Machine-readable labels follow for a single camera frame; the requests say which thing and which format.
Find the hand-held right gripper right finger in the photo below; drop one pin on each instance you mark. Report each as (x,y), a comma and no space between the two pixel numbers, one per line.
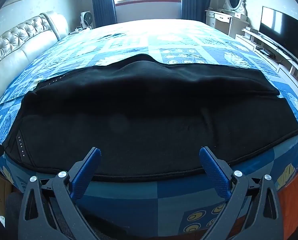
(214,172)

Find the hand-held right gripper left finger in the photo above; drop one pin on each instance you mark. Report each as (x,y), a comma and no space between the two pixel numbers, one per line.
(88,171)

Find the black pants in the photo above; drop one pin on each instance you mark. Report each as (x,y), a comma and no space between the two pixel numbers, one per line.
(149,117)

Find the blue patterned bedspread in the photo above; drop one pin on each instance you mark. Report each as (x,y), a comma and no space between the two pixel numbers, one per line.
(139,200)

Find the beige tufted headboard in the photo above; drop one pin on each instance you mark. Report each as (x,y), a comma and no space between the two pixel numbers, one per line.
(14,50)

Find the white television stand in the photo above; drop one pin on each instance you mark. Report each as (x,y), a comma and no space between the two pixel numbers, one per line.
(286,70)

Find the black set-top box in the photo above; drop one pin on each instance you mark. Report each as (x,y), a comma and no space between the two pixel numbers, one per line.
(267,53)

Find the bedside table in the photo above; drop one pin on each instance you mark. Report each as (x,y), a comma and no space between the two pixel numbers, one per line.
(80,30)

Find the white dressing table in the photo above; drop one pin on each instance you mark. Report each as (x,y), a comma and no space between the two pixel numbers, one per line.
(221,21)

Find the white box fan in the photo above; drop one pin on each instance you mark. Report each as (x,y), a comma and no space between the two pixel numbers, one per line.
(85,18)

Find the black flat television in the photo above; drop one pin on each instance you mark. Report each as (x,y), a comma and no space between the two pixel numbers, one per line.
(281,30)

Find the blue curtain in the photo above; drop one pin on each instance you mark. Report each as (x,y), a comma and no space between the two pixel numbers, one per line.
(190,0)
(102,2)

